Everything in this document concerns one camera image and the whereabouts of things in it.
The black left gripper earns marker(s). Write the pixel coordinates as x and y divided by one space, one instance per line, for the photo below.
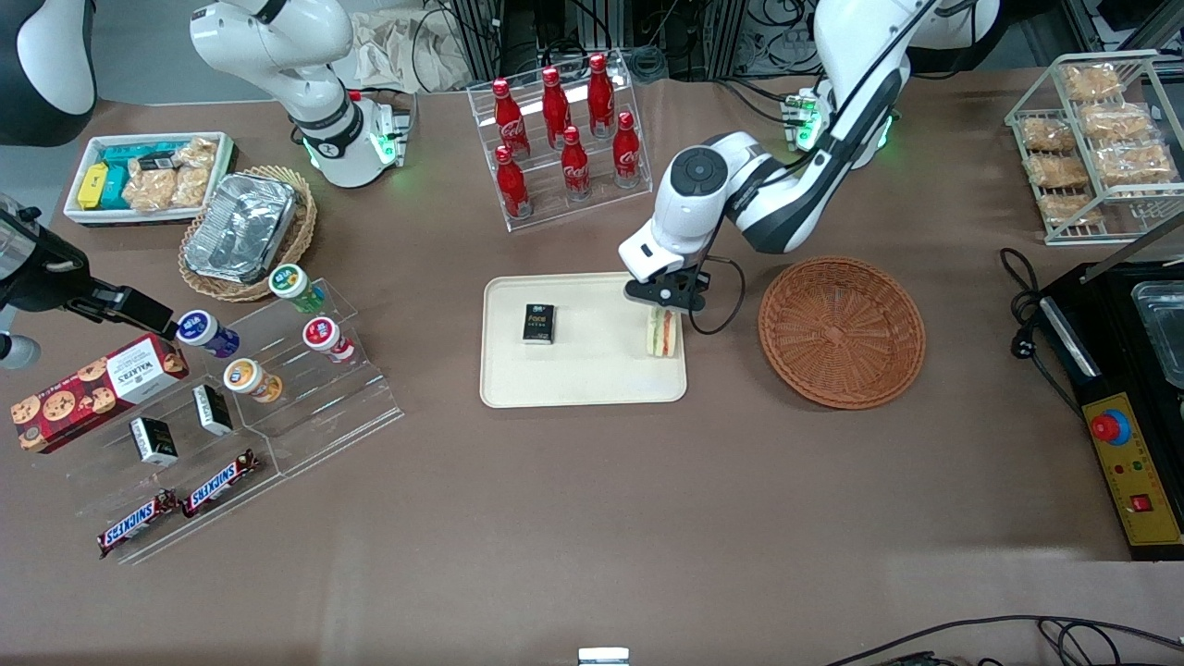
682 279

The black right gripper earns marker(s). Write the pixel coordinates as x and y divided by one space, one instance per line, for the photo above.
57 280

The triangular sandwich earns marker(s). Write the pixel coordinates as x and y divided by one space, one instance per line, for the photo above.
662 338

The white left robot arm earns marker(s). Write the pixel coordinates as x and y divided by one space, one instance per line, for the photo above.
694 185

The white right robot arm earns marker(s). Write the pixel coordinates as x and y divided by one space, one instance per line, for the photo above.
277 37

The white arm base connector block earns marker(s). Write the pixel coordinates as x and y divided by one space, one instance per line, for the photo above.
393 134
801 120

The cream plastic tray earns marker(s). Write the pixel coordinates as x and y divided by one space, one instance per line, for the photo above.
592 370

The aluminium foil tray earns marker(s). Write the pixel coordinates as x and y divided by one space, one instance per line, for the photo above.
240 227

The brown round wicker basket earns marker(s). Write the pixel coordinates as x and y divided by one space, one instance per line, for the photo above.
842 333

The light oval wicker basket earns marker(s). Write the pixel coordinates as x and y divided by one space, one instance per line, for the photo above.
301 231

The steel machine tray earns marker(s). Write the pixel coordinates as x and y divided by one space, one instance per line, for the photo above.
1165 333

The blue lid snack cup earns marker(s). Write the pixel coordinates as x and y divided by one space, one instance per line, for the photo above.
205 333

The red Walkers cookie box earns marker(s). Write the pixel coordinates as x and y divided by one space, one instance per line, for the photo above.
92 388

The white plastic bin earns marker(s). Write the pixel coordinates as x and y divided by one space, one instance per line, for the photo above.
79 215

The teal snack box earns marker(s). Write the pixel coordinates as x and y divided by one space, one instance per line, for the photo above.
116 190
134 151

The clear bag of crackers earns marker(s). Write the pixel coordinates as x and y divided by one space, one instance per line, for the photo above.
194 171
150 190

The small black Face box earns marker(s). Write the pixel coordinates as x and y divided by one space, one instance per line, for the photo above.
538 324

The yellow small box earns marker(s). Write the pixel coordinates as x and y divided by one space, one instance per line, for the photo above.
92 187

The small black white box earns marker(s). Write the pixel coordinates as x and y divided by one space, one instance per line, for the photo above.
213 410
154 441

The orange snack cup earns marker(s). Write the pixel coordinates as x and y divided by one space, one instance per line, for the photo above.
250 379

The clear acrylic bottle rack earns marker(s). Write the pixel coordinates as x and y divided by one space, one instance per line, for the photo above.
555 208

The green lid snack cup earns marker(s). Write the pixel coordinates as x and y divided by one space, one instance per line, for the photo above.
294 285

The red cola bottle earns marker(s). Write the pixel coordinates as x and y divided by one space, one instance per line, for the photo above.
627 153
555 106
510 120
511 185
601 92
576 166

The clear acrylic stepped stand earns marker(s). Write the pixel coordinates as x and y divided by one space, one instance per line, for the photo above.
342 407
111 481

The Snickers chocolate bar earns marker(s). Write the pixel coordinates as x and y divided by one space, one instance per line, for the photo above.
137 524
220 484

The red lid snack cup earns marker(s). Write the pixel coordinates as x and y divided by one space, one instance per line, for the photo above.
326 338

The crumpled beige paper bag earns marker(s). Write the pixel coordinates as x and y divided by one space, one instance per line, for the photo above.
398 51

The clear packet of biscuits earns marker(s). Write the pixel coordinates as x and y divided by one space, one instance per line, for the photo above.
1059 171
1071 209
1090 81
1046 134
1136 164
1115 121

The black sealing machine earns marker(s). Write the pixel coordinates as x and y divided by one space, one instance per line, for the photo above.
1110 351

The red emergency stop button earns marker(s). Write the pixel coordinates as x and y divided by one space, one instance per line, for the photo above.
1108 426

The yellow control panel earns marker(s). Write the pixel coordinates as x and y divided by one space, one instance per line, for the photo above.
1133 481

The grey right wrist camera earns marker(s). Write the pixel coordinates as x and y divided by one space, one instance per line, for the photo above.
17 351

